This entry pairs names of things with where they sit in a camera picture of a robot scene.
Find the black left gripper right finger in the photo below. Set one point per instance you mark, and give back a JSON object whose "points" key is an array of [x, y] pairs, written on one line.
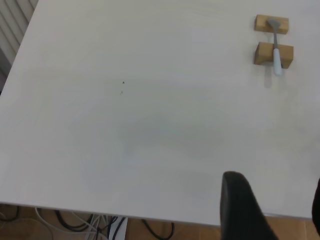
{"points": [[317, 207]]}

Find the white power strip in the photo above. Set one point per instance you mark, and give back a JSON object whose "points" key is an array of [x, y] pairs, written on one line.
{"points": [[118, 228]]}

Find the white slatted panel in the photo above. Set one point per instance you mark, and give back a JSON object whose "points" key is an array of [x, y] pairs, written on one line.
{"points": [[12, 30]]}

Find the arched wooden block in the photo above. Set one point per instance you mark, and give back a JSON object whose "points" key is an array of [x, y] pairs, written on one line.
{"points": [[263, 53]]}

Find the flat rectangular wooden block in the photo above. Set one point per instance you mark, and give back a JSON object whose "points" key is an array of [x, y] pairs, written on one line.
{"points": [[261, 23]]}

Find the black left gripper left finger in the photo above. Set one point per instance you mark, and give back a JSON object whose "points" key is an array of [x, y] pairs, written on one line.
{"points": [[240, 207]]}

